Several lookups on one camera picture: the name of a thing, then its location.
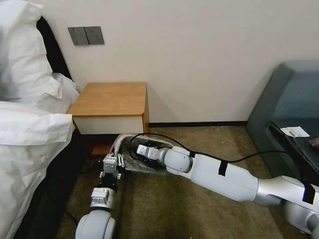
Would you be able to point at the grey wall switch panel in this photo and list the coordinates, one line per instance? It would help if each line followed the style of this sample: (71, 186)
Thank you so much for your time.
(78, 36)

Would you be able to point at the black flat bag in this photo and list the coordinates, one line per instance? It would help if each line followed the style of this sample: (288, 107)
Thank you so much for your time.
(294, 149)

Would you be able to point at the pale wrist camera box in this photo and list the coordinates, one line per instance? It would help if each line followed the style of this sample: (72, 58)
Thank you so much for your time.
(110, 165)

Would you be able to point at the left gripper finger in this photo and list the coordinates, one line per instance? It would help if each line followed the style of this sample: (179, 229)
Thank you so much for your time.
(121, 160)
(109, 156)

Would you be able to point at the dark bed base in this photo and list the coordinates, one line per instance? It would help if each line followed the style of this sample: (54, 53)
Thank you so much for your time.
(53, 189)

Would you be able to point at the grey wall socket panel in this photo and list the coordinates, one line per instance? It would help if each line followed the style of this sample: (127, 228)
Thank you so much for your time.
(94, 35)

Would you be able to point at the translucent white garbage bag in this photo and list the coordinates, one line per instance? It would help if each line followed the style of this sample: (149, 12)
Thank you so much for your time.
(139, 167)

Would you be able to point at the wooden nightstand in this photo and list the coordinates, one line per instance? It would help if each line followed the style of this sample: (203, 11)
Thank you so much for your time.
(112, 104)

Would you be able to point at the black baseboard strip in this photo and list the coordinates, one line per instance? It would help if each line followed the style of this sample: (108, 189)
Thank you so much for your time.
(199, 123)

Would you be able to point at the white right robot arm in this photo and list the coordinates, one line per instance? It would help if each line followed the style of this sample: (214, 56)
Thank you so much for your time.
(234, 181)

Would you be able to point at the black tape strip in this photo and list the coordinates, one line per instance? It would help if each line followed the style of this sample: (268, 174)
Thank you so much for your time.
(221, 169)
(309, 193)

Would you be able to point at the dark trash can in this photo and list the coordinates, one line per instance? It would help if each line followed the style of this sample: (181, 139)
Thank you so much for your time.
(129, 151)

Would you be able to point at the black headboard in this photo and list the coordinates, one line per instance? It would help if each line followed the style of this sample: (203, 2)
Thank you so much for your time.
(56, 53)

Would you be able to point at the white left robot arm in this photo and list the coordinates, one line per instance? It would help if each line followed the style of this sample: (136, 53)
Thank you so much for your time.
(96, 224)

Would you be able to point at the white paper label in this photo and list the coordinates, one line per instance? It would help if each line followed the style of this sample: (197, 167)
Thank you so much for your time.
(295, 131)

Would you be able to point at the white duvet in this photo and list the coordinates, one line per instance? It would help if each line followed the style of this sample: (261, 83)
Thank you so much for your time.
(27, 151)

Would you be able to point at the grey-blue sofa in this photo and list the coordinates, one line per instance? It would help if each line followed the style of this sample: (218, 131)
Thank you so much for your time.
(281, 99)

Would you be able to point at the white pillow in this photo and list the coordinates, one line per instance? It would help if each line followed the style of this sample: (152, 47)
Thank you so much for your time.
(21, 54)

